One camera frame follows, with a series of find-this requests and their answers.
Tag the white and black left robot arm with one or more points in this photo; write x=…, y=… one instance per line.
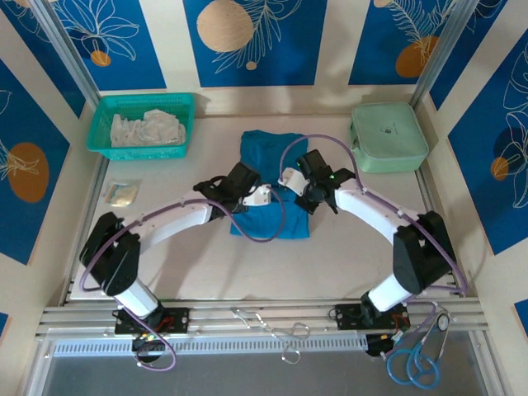
x=177, y=222

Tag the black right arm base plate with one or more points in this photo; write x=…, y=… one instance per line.
x=348, y=317

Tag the aluminium frame rail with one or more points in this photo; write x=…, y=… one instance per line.
x=214, y=313

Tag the blue stethoscope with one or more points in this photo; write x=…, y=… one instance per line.
x=443, y=323

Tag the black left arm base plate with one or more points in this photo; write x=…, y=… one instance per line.
x=177, y=319

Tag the clear plastic packet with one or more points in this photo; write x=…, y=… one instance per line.
x=121, y=194

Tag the aluminium side rail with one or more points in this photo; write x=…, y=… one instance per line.
x=424, y=185
x=92, y=202

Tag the blue t-shirt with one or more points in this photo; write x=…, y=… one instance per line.
x=264, y=152

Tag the teal plastic basket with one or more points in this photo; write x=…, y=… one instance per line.
x=140, y=154

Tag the aluminium frame post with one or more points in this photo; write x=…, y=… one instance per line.
x=445, y=49
x=66, y=49

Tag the white t-shirt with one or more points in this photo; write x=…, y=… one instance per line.
x=144, y=130

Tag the metal forceps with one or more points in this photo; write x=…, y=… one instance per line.
x=246, y=321
x=268, y=328

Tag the mint green lidded box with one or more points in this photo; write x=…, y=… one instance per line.
x=392, y=136

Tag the grey metal panel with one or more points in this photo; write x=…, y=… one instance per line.
x=247, y=379

